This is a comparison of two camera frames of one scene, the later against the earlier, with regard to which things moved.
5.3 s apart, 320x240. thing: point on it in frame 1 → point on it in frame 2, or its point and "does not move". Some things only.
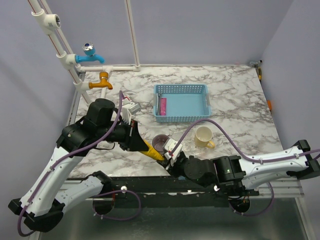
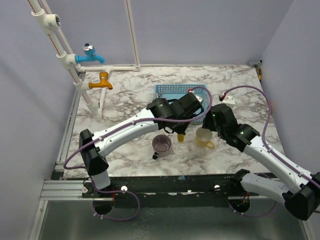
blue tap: (89, 51) does not move
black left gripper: (135, 143) → (181, 130)
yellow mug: (203, 135) does not move
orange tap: (104, 82) does not move
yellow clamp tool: (256, 64) does not move
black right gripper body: (178, 167) → (210, 123)
